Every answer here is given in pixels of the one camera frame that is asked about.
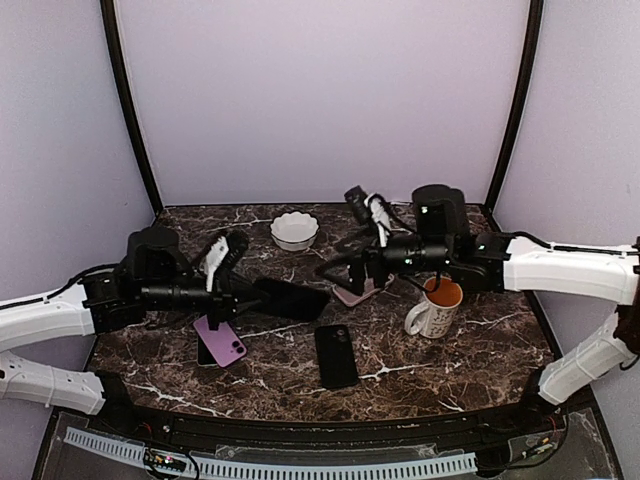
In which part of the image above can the green circuit board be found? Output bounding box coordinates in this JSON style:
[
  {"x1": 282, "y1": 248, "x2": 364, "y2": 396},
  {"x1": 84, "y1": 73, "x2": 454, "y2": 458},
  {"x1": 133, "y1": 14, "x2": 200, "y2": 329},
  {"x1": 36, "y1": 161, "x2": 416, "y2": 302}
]
[{"x1": 143, "y1": 448, "x2": 187, "y2": 475}]

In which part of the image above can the pink phone case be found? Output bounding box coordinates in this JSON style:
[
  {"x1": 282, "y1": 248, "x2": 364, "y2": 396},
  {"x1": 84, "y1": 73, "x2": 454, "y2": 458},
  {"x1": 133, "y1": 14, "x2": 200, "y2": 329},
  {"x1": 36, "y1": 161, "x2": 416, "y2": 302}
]
[{"x1": 332, "y1": 275, "x2": 395, "y2": 308}]

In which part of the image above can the black frame post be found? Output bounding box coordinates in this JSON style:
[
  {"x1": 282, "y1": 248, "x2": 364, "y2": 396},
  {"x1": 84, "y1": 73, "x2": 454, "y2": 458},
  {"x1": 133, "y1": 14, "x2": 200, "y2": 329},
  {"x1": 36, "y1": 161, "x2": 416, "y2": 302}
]
[
  {"x1": 483, "y1": 0, "x2": 544, "y2": 214},
  {"x1": 99, "y1": 0, "x2": 164, "y2": 217}
]

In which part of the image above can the white slotted cable duct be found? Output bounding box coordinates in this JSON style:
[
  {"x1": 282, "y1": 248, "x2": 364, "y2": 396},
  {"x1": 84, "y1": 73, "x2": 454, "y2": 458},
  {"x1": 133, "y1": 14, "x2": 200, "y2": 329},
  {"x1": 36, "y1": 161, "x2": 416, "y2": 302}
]
[{"x1": 63, "y1": 427, "x2": 478, "y2": 479}]

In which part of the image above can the black front rail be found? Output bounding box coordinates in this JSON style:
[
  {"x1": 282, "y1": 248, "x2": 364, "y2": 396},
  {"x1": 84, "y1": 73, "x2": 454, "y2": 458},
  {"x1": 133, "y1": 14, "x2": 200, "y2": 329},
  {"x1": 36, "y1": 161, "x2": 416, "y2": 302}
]
[{"x1": 91, "y1": 362, "x2": 605, "y2": 450}]

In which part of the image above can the black smartphone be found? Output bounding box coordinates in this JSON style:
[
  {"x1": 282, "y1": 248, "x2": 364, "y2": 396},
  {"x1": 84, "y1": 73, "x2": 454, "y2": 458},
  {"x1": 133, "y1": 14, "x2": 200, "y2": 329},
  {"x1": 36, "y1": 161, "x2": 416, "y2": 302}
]
[{"x1": 253, "y1": 278, "x2": 330, "y2": 322}]

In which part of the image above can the white scalloped ceramic bowl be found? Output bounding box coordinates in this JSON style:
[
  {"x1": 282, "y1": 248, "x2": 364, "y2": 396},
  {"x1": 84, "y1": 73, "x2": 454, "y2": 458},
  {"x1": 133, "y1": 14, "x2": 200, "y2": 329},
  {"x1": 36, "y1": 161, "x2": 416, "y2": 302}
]
[{"x1": 270, "y1": 211, "x2": 319, "y2": 252}]

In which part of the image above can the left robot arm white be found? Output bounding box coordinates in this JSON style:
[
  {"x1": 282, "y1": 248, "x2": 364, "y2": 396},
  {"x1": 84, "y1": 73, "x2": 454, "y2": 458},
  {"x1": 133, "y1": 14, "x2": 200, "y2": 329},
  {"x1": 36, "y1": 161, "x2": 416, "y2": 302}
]
[{"x1": 1, "y1": 226, "x2": 269, "y2": 436}]

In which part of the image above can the silver smartphone under purple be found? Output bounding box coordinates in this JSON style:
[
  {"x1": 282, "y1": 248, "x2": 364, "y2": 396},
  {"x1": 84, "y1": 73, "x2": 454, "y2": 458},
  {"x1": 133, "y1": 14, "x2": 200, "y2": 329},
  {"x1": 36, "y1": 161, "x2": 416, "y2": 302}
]
[{"x1": 197, "y1": 336, "x2": 217, "y2": 367}]

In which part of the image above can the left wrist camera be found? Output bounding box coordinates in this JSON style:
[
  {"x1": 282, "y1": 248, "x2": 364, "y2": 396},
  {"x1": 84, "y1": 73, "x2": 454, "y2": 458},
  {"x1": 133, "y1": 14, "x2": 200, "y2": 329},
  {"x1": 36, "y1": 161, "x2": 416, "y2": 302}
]
[{"x1": 202, "y1": 231, "x2": 249, "y2": 293}]

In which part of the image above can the black frame post right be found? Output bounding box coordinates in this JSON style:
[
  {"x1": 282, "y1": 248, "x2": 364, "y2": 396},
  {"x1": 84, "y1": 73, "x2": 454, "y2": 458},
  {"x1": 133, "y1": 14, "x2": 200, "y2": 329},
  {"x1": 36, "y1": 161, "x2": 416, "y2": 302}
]
[{"x1": 483, "y1": 0, "x2": 544, "y2": 214}]

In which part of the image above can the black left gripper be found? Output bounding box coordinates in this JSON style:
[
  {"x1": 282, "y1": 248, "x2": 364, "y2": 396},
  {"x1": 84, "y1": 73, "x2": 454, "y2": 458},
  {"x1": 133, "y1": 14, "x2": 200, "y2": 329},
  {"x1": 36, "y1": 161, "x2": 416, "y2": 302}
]
[{"x1": 139, "y1": 272, "x2": 270, "y2": 330}]

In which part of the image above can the black frame post left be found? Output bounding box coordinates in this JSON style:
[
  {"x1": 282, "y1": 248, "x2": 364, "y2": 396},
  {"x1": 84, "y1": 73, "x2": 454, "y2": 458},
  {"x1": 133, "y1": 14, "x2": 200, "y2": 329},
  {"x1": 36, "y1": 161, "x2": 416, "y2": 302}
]
[{"x1": 99, "y1": 0, "x2": 164, "y2": 217}]

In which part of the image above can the white patterned mug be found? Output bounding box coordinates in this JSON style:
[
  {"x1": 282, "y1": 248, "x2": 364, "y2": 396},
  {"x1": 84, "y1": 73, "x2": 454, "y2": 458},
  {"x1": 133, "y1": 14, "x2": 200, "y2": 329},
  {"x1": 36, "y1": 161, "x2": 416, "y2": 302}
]
[{"x1": 404, "y1": 275, "x2": 464, "y2": 339}]

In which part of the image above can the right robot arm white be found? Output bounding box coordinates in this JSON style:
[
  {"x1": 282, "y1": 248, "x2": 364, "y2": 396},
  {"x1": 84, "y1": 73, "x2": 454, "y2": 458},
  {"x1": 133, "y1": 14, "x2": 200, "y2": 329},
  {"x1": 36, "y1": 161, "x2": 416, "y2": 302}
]
[{"x1": 316, "y1": 184, "x2": 639, "y2": 434}]

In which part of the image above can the black phone case with ring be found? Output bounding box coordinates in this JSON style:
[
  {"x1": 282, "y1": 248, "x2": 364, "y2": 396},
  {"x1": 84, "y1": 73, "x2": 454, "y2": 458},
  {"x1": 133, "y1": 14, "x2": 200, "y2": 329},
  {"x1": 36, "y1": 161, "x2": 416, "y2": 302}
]
[{"x1": 314, "y1": 324, "x2": 359, "y2": 390}]

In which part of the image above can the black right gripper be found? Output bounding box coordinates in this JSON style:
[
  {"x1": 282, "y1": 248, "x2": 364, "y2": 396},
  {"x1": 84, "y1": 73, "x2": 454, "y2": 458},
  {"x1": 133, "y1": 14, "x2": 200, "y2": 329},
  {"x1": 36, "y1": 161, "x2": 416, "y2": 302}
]
[{"x1": 315, "y1": 225, "x2": 453, "y2": 297}]

